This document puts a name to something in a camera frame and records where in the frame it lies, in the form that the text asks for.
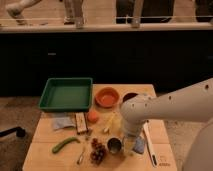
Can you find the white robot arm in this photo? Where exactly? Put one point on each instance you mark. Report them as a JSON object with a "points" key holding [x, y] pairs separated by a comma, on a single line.
{"points": [[193, 103]]}

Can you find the small metal cup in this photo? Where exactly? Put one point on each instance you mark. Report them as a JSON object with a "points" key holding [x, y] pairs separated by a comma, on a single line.
{"points": [[114, 145]]}

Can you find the orange bowl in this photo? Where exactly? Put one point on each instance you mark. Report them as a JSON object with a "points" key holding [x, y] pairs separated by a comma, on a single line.
{"points": [[107, 97]]}

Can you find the yellow banana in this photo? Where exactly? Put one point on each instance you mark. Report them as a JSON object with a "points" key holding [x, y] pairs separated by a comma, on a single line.
{"points": [[111, 124]]}

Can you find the green plastic tray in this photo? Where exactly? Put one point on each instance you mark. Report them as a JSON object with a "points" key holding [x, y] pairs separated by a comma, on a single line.
{"points": [[66, 95]]}

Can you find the orange fruit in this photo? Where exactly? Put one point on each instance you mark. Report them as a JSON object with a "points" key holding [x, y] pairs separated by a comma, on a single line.
{"points": [[93, 116]]}

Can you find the wooden block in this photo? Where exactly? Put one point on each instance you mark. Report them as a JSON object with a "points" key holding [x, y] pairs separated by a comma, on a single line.
{"points": [[81, 124]]}

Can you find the grey cloth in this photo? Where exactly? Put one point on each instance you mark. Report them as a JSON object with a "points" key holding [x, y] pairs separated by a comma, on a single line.
{"points": [[61, 120]]}

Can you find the bunch of dark grapes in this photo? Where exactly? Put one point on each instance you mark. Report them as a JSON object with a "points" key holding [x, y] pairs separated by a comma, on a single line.
{"points": [[98, 151]]}

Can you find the small metal utensil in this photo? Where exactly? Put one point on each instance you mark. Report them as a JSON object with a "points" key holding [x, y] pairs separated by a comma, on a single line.
{"points": [[80, 159]]}

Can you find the green cucumber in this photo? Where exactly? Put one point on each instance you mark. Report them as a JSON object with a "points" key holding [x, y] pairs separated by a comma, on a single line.
{"points": [[63, 143]]}

